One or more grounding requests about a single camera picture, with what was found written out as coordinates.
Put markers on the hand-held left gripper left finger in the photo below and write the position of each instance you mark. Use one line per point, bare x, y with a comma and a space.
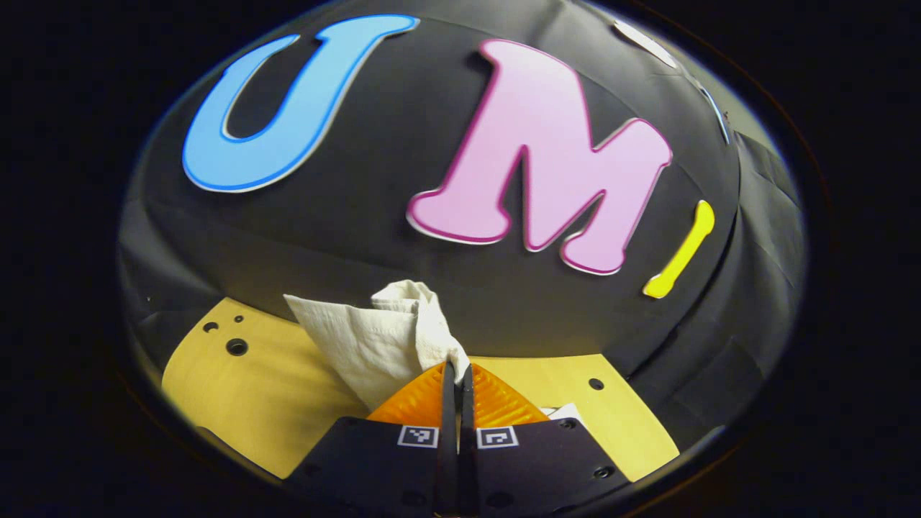
374, 467

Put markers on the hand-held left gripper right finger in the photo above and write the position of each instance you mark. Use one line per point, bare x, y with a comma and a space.
540, 467

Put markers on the black backdrop cloth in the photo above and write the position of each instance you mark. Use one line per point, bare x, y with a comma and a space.
345, 237

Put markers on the white jeans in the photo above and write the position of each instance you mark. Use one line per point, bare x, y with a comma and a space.
374, 338

